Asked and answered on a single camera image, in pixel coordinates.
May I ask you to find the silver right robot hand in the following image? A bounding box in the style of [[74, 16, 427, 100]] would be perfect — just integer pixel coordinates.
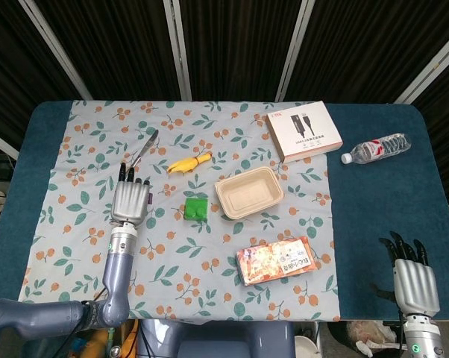
[[369, 230, 441, 321]]

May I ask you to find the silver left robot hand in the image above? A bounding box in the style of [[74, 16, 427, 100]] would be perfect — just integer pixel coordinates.
[[110, 162, 154, 228]]

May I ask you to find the green toy block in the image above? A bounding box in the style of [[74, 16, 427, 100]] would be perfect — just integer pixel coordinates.
[[183, 197, 210, 222]]

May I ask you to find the floral tablecloth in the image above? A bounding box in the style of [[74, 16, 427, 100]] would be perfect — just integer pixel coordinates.
[[18, 99, 341, 322]]

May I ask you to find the silver table knife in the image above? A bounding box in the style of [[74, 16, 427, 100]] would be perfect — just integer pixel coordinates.
[[131, 129, 160, 168]]

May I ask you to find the yellow rubber chicken toy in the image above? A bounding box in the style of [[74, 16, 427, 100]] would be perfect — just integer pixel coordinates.
[[166, 151, 213, 175]]

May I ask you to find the teal table cover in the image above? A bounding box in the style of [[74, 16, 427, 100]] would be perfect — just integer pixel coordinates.
[[0, 99, 449, 325]]

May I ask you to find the beige food container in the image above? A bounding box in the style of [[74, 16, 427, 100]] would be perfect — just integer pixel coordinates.
[[214, 166, 285, 220]]

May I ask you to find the white cup under table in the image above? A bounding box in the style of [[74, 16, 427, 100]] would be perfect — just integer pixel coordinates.
[[294, 335, 319, 358]]

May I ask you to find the orange snack box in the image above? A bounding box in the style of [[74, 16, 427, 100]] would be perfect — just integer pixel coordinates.
[[236, 235, 318, 287]]

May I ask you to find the yellow object under table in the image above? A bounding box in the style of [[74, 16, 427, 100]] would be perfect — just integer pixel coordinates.
[[81, 330, 110, 358]]

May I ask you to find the clear plastic water bottle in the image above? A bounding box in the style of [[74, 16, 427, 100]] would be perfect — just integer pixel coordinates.
[[340, 132, 412, 165]]

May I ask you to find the blue-grey robot torso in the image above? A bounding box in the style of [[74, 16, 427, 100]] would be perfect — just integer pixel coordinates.
[[136, 318, 297, 358]]

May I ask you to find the white cable product box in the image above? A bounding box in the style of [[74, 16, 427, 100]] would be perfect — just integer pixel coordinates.
[[266, 100, 344, 164]]

